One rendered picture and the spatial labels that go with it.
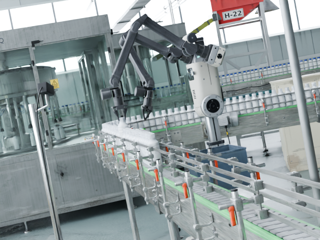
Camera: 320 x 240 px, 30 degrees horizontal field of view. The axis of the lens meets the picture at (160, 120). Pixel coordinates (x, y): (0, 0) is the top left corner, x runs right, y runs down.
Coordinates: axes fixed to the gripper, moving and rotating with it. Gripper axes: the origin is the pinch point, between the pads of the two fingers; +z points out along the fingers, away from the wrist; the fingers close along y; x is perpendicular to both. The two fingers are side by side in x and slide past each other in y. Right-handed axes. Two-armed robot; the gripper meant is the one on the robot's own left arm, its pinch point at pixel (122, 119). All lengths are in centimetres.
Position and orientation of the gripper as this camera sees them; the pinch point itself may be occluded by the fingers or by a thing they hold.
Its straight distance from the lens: 381.6
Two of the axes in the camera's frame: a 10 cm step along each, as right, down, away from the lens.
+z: 1.9, 9.8, 0.5
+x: -2.0, -0.1, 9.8
